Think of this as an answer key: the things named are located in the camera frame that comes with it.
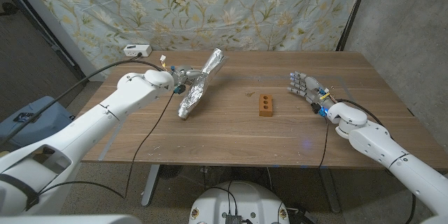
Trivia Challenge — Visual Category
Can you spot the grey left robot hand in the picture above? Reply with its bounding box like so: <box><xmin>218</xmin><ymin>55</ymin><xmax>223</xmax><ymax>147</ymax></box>
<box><xmin>171</xmin><ymin>64</ymin><xmax>204</xmax><ymax>92</ymax></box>

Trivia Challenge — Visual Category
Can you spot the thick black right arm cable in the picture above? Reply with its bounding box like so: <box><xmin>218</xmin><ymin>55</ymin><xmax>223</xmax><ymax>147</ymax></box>
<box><xmin>334</xmin><ymin>98</ymin><xmax>417</xmax><ymax>224</ymax></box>

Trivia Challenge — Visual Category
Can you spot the black device with screen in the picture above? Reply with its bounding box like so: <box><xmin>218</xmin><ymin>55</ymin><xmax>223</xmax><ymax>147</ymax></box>
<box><xmin>13</xmin><ymin>112</ymin><xmax>42</xmax><ymax>124</ymax></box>

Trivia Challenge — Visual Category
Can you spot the blue-grey storage box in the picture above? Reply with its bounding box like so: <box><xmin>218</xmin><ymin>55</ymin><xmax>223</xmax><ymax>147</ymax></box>
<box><xmin>0</xmin><ymin>95</ymin><xmax>80</xmax><ymax>148</ymax></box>

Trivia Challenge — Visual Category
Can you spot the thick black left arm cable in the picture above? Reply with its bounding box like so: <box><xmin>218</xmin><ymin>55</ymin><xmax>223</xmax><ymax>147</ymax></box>
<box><xmin>0</xmin><ymin>58</ymin><xmax>165</xmax><ymax>148</ymax></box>

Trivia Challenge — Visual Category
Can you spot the aluminum foil roll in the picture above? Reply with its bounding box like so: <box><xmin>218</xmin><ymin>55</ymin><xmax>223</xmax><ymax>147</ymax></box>
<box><xmin>176</xmin><ymin>48</ymin><xmax>228</xmax><ymax>122</ymax></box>

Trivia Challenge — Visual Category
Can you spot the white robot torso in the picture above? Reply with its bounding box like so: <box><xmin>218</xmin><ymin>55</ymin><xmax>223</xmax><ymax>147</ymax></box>
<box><xmin>188</xmin><ymin>181</ymin><xmax>291</xmax><ymax>224</ymax></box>

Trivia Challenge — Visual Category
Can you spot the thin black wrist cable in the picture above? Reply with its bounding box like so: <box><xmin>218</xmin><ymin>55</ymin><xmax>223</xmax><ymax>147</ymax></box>
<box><xmin>36</xmin><ymin>90</ymin><xmax>181</xmax><ymax>200</ymax></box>
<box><xmin>317</xmin><ymin>114</ymin><xmax>330</xmax><ymax>168</ymax></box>

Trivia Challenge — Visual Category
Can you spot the black power strip cord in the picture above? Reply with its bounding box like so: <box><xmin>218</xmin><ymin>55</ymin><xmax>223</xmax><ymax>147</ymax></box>
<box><xmin>115</xmin><ymin>52</ymin><xmax>143</xmax><ymax>67</ymax></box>

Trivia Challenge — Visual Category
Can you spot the orange three-hole brick block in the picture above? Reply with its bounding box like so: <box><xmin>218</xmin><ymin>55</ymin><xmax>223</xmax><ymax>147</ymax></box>
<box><xmin>258</xmin><ymin>94</ymin><xmax>274</xmax><ymax>118</ymax></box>

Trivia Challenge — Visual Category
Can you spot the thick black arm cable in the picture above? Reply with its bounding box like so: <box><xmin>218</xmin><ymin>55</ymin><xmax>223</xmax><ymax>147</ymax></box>
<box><xmin>0</xmin><ymin>58</ymin><xmax>165</xmax><ymax>148</ymax></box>
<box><xmin>334</xmin><ymin>98</ymin><xmax>417</xmax><ymax>224</ymax></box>

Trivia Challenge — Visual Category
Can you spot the white power strip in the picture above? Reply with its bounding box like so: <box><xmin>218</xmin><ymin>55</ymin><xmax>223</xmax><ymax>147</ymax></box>
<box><xmin>122</xmin><ymin>44</ymin><xmax>153</xmax><ymax>58</ymax></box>

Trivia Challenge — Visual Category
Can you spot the black backdrop stand pole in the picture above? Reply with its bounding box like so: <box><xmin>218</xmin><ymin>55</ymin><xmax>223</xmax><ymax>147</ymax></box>
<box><xmin>335</xmin><ymin>0</ymin><xmax>372</xmax><ymax>52</ymax></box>

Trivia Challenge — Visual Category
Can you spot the floral printed backdrop cloth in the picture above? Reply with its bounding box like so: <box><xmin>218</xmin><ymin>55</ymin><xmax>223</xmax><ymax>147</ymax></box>
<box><xmin>20</xmin><ymin>0</ymin><xmax>368</xmax><ymax>78</ymax></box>

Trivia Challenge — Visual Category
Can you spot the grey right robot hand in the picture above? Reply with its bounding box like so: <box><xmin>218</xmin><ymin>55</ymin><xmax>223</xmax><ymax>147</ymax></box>
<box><xmin>286</xmin><ymin>71</ymin><xmax>335</xmax><ymax>112</ymax></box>

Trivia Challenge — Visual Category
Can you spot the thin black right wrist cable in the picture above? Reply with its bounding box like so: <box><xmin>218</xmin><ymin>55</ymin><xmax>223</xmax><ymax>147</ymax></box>
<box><xmin>317</xmin><ymin>114</ymin><xmax>330</xmax><ymax>168</ymax></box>

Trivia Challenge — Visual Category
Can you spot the white table leg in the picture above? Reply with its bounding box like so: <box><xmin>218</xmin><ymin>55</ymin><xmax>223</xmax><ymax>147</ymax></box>
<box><xmin>318</xmin><ymin>167</ymin><xmax>341</xmax><ymax>214</ymax></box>
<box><xmin>141</xmin><ymin>164</ymin><xmax>160</xmax><ymax>207</ymax></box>

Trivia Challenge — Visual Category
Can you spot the thin black left wrist cable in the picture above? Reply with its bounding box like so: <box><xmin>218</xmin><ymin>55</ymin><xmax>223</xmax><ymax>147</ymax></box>
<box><xmin>36</xmin><ymin>90</ymin><xmax>181</xmax><ymax>200</ymax></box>

